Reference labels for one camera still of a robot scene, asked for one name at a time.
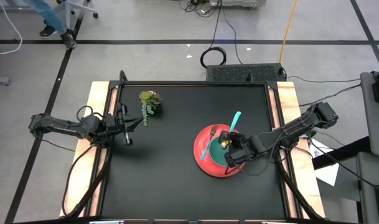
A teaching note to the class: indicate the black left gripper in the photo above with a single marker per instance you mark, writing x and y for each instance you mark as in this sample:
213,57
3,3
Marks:
116,124

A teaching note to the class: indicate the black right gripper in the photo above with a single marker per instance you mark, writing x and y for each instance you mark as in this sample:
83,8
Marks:
240,152

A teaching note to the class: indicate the teal ceramic bowl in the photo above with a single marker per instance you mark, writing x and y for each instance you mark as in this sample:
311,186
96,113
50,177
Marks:
217,155

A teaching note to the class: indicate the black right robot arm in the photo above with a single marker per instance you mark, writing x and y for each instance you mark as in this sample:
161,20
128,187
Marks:
295,129

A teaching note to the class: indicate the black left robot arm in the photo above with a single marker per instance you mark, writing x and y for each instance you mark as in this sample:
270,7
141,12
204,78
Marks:
68,128

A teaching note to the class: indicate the red round plate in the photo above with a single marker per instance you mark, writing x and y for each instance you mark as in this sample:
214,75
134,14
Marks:
203,146

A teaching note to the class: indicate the artificial green potted plant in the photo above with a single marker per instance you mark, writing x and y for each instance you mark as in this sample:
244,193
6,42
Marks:
150,99

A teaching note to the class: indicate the wooden table board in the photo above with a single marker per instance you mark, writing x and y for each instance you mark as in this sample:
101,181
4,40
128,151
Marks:
97,93

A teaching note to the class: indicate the black perforated computer case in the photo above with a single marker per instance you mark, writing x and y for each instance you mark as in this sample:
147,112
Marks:
239,73

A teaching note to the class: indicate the white paper sheet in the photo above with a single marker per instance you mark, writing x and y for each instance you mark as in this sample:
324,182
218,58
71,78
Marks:
327,174

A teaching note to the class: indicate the grey wheeled office chair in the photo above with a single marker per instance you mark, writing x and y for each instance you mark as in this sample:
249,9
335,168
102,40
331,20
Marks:
77,7

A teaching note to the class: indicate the person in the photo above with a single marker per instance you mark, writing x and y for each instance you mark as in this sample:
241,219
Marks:
50,17

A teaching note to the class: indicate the white box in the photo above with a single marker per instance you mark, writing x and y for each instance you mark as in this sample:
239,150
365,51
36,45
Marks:
236,3

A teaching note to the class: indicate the grey desk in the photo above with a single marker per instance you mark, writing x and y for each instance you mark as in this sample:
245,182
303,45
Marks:
372,124
368,186

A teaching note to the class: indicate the black table frame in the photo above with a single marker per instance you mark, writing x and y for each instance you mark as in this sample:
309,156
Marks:
176,83

